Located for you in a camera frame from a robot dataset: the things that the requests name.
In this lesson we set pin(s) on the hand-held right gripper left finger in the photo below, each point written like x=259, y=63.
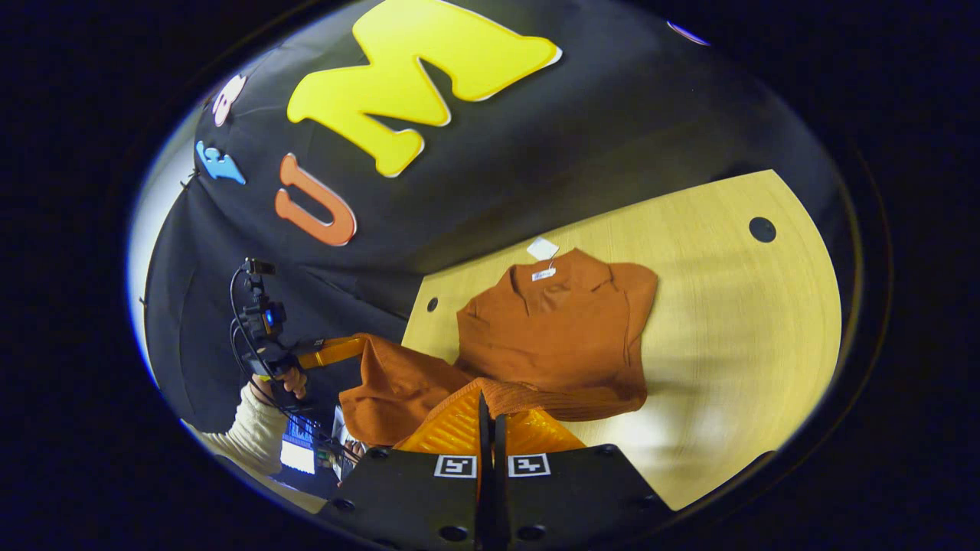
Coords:
x=406, y=497

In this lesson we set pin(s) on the lit computer screen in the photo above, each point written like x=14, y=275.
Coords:
x=298, y=455

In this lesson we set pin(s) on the black backdrop cloth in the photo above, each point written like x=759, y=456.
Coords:
x=536, y=153

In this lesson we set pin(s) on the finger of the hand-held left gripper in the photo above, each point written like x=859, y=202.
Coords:
x=337, y=350

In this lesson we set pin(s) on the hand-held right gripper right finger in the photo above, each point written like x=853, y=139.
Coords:
x=566, y=497

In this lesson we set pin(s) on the orange jacket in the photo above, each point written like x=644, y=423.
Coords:
x=559, y=337

